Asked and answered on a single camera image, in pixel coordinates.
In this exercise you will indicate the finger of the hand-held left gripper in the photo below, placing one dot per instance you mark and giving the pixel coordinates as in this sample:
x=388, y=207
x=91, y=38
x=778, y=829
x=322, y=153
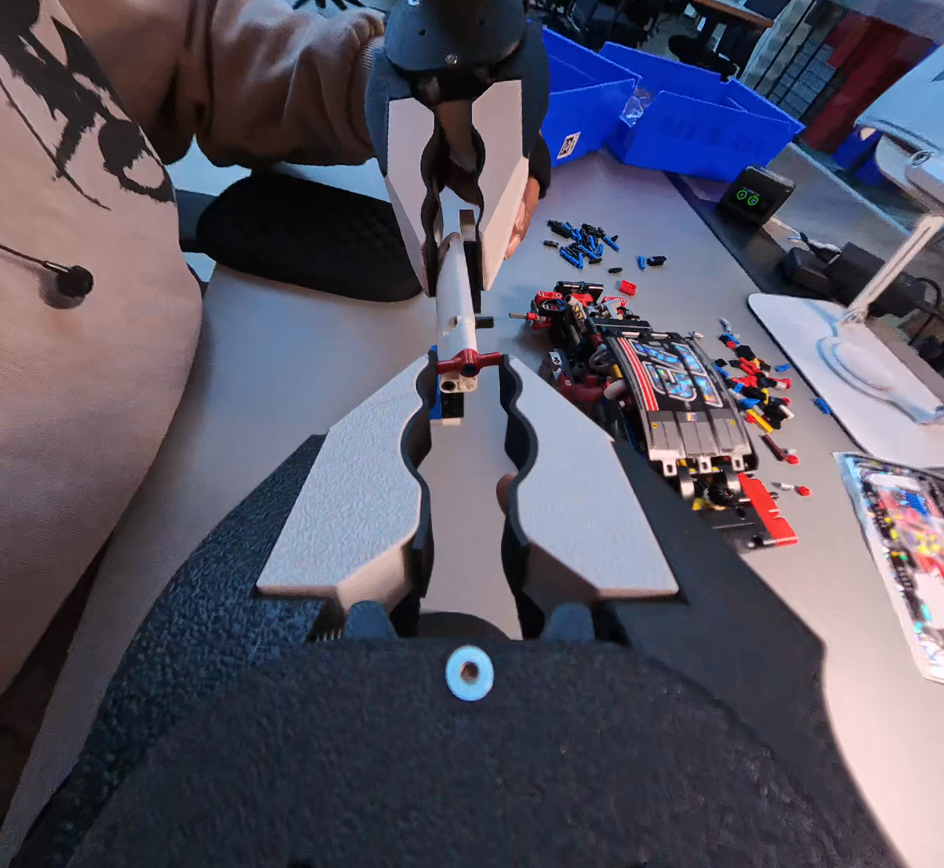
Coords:
x=405, y=167
x=505, y=160

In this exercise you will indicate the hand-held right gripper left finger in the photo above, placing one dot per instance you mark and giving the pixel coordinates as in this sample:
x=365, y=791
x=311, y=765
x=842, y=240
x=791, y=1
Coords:
x=346, y=514

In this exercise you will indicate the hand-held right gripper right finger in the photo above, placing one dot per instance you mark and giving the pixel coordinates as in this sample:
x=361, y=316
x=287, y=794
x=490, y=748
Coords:
x=590, y=521

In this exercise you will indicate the white and blue lego panel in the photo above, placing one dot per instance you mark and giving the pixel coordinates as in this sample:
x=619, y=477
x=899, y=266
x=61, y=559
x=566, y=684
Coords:
x=453, y=293

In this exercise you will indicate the lego race car model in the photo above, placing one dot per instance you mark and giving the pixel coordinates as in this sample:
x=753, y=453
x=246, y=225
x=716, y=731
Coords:
x=678, y=381

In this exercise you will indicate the person's left forearm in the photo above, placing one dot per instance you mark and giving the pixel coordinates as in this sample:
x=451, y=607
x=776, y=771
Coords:
x=280, y=72

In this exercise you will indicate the pile of small lego pieces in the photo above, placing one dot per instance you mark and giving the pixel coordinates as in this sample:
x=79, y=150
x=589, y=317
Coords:
x=752, y=389

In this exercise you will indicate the person's left hand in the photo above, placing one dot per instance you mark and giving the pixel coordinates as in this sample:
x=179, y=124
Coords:
x=527, y=219

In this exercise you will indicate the heap of blue black pins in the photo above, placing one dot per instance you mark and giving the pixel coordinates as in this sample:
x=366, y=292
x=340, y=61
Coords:
x=582, y=245

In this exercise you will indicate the black textured cushion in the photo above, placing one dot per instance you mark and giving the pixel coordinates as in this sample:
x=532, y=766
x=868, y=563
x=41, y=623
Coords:
x=310, y=241

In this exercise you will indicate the black device green lights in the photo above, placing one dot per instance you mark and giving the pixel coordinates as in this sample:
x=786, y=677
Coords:
x=756, y=193

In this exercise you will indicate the white book stand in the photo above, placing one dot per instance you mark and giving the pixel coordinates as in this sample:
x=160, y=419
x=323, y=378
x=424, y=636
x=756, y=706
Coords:
x=796, y=352

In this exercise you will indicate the holographic sticker sheet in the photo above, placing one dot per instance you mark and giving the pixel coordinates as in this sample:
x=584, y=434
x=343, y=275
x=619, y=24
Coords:
x=900, y=551

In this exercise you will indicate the black power adapter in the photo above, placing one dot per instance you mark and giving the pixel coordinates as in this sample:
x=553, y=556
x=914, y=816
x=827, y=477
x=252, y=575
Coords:
x=848, y=271

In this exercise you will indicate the red cabinet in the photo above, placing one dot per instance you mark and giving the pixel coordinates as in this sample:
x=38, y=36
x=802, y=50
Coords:
x=870, y=79

